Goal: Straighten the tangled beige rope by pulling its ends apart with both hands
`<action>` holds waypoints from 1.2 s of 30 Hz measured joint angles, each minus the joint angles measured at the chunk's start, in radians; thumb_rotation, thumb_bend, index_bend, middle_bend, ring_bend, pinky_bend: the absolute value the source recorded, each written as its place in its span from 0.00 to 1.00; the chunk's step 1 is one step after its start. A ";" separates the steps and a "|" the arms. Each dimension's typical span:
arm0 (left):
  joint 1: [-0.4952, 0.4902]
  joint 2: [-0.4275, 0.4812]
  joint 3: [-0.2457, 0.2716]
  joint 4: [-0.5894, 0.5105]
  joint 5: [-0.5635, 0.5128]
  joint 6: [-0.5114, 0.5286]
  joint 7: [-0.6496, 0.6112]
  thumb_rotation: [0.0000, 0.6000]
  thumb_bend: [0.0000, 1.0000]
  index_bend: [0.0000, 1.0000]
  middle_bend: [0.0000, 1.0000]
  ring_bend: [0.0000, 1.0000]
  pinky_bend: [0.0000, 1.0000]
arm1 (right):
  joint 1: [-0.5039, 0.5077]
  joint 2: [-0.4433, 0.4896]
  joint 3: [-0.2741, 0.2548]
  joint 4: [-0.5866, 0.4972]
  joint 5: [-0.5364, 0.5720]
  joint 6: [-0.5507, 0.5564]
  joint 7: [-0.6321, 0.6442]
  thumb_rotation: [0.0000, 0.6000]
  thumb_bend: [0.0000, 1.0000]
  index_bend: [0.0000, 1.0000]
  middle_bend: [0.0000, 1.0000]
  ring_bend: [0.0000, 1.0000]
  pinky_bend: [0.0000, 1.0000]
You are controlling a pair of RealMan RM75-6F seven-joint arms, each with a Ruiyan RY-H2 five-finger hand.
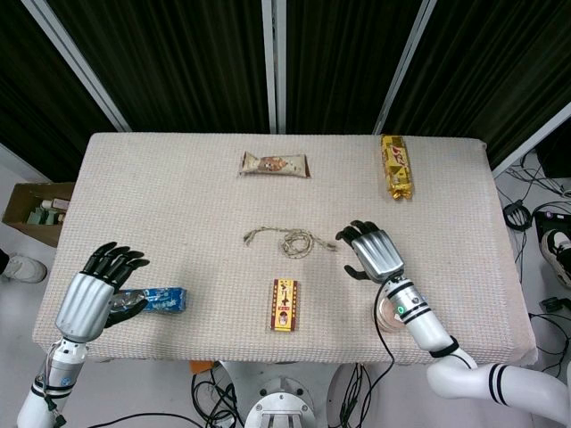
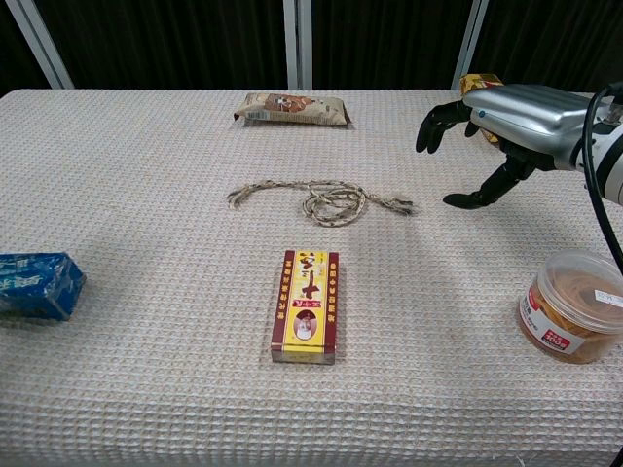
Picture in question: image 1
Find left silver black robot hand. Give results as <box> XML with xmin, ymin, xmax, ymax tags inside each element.
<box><xmin>54</xmin><ymin>242</ymin><xmax>151</xmax><ymax>344</ymax></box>

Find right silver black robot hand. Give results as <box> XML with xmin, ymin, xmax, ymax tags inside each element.
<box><xmin>335</xmin><ymin>219</ymin><xmax>407</xmax><ymax>284</ymax></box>

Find beige braided rope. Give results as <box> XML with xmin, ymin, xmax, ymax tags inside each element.
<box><xmin>243</xmin><ymin>226</ymin><xmax>337</xmax><ymax>259</ymax></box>

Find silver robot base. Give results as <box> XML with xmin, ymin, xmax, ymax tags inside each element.
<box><xmin>218</xmin><ymin>359</ymin><xmax>356</xmax><ymax>428</ymax></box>

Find round clear plastic cup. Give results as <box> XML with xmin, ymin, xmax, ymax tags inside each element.
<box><xmin>372</xmin><ymin>298</ymin><xmax>407</xmax><ymax>332</ymax></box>

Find blue cookie package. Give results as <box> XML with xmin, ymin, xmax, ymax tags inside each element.
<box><xmin>111</xmin><ymin>286</ymin><xmax>188</xmax><ymax>315</ymax></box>

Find yellow gold snack package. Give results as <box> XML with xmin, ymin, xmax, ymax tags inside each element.
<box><xmin>379</xmin><ymin>134</ymin><xmax>414</xmax><ymax>202</ymax></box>

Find brown cardboard box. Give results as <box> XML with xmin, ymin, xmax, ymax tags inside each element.
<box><xmin>1</xmin><ymin>182</ymin><xmax>76</xmax><ymax>249</ymax></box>

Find red yellow snack box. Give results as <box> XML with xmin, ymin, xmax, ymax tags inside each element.
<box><xmin>269</xmin><ymin>277</ymin><xmax>302</xmax><ymax>333</ymax></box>

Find brown white snack wrapper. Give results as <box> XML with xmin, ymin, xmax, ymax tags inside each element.
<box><xmin>238</xmin><ymin>151</ymin><xmax>312</xmax><ymax>179</ymax></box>

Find beige woven tablecloth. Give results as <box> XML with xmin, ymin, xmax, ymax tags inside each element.
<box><xmin>31</xmin><ymin>131</ymin><xmax>539</xmax><ymax>367</ymax></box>

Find black white sneaker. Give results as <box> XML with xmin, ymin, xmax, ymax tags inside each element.
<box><xmin>541</xmin><ymin>229</ymin><xmax>571</xmax><ymax>287</ymax></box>

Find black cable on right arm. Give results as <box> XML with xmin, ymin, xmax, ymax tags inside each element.
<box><xmin>372</xmin><ymin>279</ymin><xmax>397</xmax><ymax>380</ymax></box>

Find black floor cables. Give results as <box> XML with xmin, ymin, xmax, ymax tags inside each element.
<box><xmin>492</xmin><ymin>149</ymin><xmax>571</xmax><ymax>375</ymax></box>

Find black cable bundle under table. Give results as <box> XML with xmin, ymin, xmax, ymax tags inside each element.
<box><xmin>190</xmin><ymin>361</ymin><xmax>244</xmax><ymax>428</ymax></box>

